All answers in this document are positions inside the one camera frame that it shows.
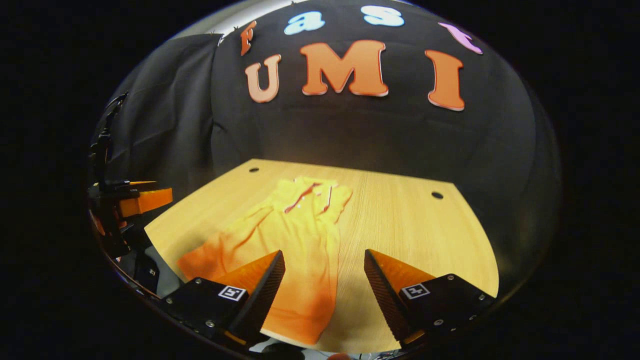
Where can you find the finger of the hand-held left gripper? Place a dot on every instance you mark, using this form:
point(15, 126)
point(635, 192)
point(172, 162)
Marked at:
point(147, 200)

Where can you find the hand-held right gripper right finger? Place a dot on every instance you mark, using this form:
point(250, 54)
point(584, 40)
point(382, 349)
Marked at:
point(385, 295)

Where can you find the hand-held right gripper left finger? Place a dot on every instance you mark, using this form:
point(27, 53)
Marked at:
point(262, 295)

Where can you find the orange T-shirt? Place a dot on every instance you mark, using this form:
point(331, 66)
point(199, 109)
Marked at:
point(300, 235)

